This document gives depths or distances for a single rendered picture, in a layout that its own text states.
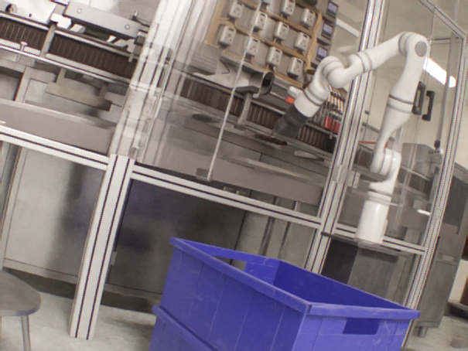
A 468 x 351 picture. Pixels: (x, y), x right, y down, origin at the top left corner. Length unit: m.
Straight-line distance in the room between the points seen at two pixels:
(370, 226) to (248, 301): 0.69
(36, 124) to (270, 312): 0.90
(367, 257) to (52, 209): 1.10
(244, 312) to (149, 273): 0.92
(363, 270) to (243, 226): 0.68
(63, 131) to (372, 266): 1.07
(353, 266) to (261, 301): 0.59
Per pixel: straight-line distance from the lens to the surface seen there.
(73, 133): 1.54
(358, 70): 1.53
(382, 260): 1.64
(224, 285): 1.15
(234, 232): 2.07
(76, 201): 1.82
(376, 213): 1.65
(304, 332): 0.95
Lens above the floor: 0.58
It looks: 2 degrees up
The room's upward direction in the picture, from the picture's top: 16 degrees clockwise
